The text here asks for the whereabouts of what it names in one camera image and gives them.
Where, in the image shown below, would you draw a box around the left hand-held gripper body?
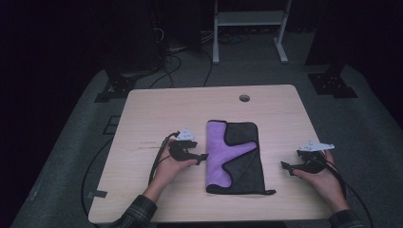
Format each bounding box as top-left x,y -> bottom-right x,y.
168,127 -> 200,163

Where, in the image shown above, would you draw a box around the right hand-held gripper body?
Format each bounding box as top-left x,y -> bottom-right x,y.
296,140 -> 336,175

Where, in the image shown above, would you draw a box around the black and purple cloth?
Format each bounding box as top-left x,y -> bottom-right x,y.
204,119 -> 278,196

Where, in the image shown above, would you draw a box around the person's left hand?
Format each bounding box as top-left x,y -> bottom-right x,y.
150,138 -> 199,193

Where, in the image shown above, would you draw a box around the person's right hand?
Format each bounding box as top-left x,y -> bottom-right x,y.
292,149 -> 350,214

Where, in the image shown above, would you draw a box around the black stand base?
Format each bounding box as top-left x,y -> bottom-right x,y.
93,67 -> 138,104
307,64 -> 359,100

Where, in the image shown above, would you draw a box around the dark tape strip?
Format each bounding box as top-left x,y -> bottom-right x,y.
86,189 -> 108,200

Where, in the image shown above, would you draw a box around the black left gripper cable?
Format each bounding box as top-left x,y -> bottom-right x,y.
147,131 -> 181,186

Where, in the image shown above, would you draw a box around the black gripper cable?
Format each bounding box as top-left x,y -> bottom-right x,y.
313,155 -> 375,228
147,131 -> 181,186

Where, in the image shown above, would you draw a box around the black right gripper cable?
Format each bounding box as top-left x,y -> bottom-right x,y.
313,155 -> 375,228

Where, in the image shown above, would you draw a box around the black looped floor cable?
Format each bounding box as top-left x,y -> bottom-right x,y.
148,51 -> 183,90

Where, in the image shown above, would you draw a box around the black thin floor cable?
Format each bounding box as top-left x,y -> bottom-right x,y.
201,47 -> 214,88

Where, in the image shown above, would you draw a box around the tangled black cables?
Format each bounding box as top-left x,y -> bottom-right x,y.
218,30 -> 251,46

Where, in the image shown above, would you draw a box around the white metal stand frame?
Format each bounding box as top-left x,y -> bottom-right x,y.
212,0 -> 293,66

